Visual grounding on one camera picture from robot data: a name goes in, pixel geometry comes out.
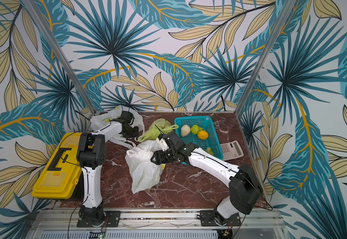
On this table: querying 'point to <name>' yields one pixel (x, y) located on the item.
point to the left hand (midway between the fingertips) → (136, 134)
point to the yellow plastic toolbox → (60, 174)
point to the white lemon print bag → (144, 174)
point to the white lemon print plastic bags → (104, 119)
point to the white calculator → (231, 150)
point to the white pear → (185, 130)
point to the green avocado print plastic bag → (160, 126)
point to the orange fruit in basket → (203, 134)
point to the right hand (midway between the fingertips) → (155, 159)
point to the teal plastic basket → (206, 123)
